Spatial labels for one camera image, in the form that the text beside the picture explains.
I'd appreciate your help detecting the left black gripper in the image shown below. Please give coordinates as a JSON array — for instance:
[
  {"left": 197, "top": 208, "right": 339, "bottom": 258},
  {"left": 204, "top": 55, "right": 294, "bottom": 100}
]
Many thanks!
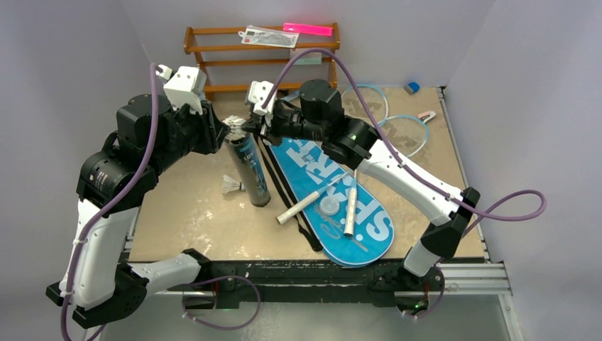
[{"left": 147, "top": 97, "right": 229, "bottom": 177}]

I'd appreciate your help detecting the white shuttlecock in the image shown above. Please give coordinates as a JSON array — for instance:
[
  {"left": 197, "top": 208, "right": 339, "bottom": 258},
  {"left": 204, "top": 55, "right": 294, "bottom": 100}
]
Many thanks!
[
  {"left": 221, "top": 175, "right": 246, "bottom": 195},
  {"left": 222, "top": 116, "right": 248, "bottom": 141}
]

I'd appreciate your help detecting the black shuttlecock tube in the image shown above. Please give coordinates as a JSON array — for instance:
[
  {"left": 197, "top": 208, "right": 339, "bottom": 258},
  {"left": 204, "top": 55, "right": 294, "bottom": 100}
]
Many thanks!
[{"left": 224, "top": 131, "right": 271, "bottom": 207}]

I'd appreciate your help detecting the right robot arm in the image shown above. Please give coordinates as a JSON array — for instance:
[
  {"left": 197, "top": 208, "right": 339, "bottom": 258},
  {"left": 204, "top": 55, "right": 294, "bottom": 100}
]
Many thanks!
[{"left": 242, "top": 79, "right": 480, "bottom": 289}]

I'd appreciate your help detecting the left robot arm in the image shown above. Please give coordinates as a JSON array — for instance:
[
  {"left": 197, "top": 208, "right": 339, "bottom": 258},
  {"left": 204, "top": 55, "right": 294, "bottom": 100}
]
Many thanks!
[{"left": 46, "top": 94, "right": 228, "bottom": 329}]

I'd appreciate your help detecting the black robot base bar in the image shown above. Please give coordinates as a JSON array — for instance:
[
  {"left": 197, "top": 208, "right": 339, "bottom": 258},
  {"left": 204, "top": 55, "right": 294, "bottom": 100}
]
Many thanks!
[{"left": 184, "top": 259, "right": 444, "bottom": 314}]

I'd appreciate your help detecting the far blue badminton racket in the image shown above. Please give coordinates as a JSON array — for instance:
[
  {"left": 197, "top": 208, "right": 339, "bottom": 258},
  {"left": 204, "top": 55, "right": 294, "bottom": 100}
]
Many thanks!
[{"left": 342, "top": 85, "right": 389, "bottom": 237}]

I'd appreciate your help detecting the blue racket bag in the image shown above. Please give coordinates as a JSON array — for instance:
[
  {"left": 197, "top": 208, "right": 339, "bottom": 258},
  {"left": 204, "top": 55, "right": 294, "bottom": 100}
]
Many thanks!
[{"left": 258, "top": 139, "right": 395, "bottom": 268}]

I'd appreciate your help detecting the small white box on shelf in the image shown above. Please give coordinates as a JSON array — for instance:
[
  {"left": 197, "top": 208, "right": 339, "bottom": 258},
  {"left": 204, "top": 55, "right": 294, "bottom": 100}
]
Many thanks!
[{"left": 290, "top": 48, "right": 322, "bottom": 65}]

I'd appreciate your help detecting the clear packaged item on shelf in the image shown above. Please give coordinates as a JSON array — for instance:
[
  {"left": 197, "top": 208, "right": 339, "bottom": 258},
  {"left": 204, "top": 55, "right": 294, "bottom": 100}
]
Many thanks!
[{"left": 238, "top": 26, "right": 300, "bottom": 49}]

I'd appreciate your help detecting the wooden three-tier shelf rack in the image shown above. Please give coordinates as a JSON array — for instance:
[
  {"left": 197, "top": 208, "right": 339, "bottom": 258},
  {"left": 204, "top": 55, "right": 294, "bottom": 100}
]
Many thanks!
[{"left": 182, "top": 22, "right": 341, "bottom": 101}]

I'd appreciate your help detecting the pink fluorescent ruler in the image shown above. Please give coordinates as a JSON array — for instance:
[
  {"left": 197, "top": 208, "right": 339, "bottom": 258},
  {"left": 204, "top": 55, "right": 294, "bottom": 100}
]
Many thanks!
[{"left": 283, "top": 23, "right": 334, "bottom": 36}]

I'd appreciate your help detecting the blue and grey eraser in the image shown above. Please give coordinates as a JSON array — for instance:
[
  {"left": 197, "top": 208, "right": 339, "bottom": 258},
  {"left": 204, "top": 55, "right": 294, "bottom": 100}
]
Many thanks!
[{"left": 404, "top": 82, "right": 420, "bottom": 95}]

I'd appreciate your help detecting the pink and white clip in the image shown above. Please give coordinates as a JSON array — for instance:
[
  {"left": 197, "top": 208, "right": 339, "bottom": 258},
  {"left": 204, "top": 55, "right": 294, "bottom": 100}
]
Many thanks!
[{"left": 417, "top": 111, "right": 437, "bottom": 124}]

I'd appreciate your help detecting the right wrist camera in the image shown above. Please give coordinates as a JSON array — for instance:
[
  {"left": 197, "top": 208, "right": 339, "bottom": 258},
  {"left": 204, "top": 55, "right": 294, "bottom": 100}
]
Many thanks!
[{"left": 246, "top": 81, "right": 275, "bottom": 116}]

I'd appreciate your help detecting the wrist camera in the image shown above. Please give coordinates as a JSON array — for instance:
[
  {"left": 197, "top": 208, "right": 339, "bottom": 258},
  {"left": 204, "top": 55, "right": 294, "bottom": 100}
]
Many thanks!
[
  {"left": 246, "top": 81, "right": 275, "bottom": 116},
  {"left": 155, "top": 65, "right": 207, "bottom": 114}
]

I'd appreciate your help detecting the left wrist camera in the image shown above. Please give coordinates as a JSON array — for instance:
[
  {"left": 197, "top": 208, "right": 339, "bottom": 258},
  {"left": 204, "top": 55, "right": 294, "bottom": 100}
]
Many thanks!
[{"left": 155, "top": 65, "right": 207, "bottom": 114}]

